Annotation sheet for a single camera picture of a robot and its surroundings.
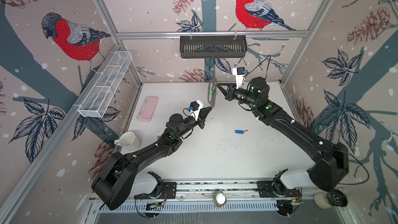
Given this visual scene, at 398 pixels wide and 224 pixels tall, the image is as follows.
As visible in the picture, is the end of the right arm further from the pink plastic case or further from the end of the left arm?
the pink plastic case

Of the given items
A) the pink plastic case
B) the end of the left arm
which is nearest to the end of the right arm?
the end of the left arm

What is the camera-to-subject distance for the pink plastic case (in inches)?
39.5
